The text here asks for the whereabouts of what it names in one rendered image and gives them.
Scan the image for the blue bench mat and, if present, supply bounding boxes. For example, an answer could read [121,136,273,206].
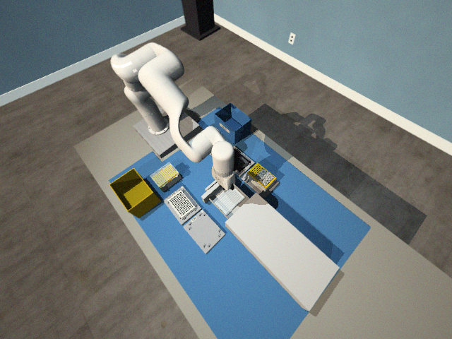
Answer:
[109,132,371,339]

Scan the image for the blue open-top bin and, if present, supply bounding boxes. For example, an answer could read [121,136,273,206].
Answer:
[214,103,252,144]

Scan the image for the yellow open-top bin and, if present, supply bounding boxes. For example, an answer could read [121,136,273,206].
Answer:
[109,168,161,218]

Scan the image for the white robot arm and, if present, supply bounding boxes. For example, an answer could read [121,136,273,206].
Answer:
[111,42,249,177]

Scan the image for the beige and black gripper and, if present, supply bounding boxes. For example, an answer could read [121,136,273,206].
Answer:
[212,166,236,191]

